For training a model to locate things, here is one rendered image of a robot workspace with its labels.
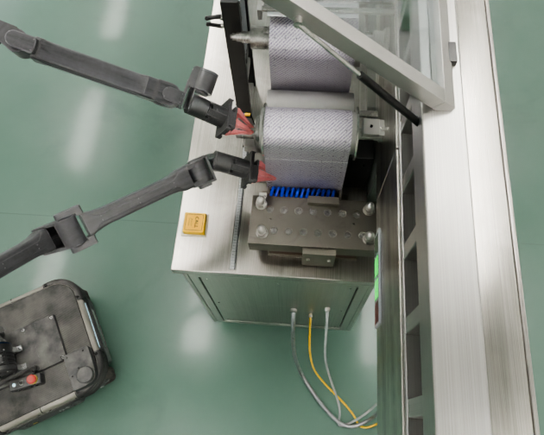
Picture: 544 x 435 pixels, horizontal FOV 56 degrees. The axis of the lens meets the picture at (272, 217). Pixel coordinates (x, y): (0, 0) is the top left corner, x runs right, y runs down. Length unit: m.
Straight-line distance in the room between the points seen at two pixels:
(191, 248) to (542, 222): 1.91
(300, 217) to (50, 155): 1.91
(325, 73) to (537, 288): 1.71
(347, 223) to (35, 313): 1.53
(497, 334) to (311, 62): 0.85
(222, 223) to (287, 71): 0.54
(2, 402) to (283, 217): 1.51
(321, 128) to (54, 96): 2.26
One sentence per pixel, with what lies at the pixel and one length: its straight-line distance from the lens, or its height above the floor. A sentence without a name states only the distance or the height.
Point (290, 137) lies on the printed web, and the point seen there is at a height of 1.29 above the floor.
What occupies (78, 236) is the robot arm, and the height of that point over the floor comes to 1.27.
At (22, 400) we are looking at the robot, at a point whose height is 0.24.
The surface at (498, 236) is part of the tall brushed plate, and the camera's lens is 1.18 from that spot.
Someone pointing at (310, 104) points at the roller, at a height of 1.23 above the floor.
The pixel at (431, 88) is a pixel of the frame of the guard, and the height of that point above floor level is 1.71.
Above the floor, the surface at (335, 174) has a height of 1.12.
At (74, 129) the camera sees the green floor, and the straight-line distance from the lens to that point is 3.19.
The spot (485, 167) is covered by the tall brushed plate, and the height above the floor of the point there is 1.44.
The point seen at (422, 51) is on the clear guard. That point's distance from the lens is 1.04.
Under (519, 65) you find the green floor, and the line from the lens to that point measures 3.47.
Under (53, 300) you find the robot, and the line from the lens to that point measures 2.52.
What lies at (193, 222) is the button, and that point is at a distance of 1.70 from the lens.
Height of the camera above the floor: 2.46
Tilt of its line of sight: 67 degrees down
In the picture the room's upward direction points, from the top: 5 degrees counter-clockwise
